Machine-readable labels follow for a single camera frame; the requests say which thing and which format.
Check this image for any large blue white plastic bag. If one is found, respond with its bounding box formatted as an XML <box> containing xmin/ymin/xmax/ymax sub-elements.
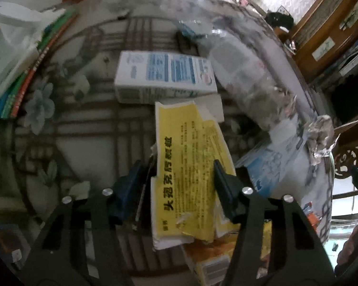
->
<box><xmin>235</xmin><ymin>119</ymin><xmax>335</xmax><ymax>245</ymax></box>

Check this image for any wooden cabinet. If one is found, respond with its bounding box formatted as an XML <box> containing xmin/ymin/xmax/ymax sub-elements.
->
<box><xmin>291</xmin><ymin>0</ymin><xmax>358</xmax><ymax>82</ymax></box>

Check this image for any stack of books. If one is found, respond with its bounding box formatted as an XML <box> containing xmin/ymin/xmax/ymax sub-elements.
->
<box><xmin>0</xmin><ymin>1</ymin><xmax>79</xmax><ymax>121</ymax></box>

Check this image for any orange cardboard box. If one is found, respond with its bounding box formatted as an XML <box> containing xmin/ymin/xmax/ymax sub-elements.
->
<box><xmin>183</xmin><ymin>222</ymin><xmax>273</xmax><ymax>286</ymax></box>

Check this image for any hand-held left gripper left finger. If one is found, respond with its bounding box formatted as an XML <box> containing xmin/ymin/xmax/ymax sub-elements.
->
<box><xmin>19</xmin><ymin>159</ymin><xmax>147</xmax><ymax>286</ymax></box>

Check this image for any white blue carton box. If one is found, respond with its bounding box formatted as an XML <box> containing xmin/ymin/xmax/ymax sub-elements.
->
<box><xmin>114</xmin><ymin>51</ymin><xmax>218</xmax><ymax>105</ymax></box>

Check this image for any yellow medicine box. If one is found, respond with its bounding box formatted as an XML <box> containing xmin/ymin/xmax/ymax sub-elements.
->
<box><xmin>150</xmin><ymin>101</ymin><xmax>242</xmax><ymax>251</ymax></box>

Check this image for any dark box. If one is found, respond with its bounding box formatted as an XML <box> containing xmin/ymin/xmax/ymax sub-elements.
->
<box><xmin>0</xmin><ymin>223</ymin><xmax>31</xmax><ymax>272</ymax></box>

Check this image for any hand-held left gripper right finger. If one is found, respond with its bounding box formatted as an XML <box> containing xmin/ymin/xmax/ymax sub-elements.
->
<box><xmin>213</xmin><ymin>159</ymin><xmax>337</xmax><ymax>286</ymax></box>

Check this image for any black bag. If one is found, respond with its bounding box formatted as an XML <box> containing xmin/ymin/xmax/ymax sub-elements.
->
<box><xmin>265</xmin><ymin>11</ymin><xmax>295</xmax><ymax>30</ymax></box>

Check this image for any clear plastic bottle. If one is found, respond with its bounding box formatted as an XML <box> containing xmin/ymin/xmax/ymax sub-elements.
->
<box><xmin>197</xmin><ymin>27</ymin><xmax>300</xmax><ymax>132</ymax></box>

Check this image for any metal rod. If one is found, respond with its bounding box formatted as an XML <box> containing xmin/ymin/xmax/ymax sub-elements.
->
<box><xmin>333</xmin><ymin>116</ymin><xmax>358</xmax><ymax>131</ymax></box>

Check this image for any white paper piece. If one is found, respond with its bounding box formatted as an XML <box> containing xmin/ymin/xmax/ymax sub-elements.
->
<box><xmin>195</xmin><ymin>94</ymin><xmax>225</xmax><ymax>123</ymax></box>

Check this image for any carved wooden chair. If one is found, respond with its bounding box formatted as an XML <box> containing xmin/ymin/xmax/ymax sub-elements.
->
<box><xmin>330</xmin><ymin>106</ymin><xmax>358</xmax><ymax>182</ymax></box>

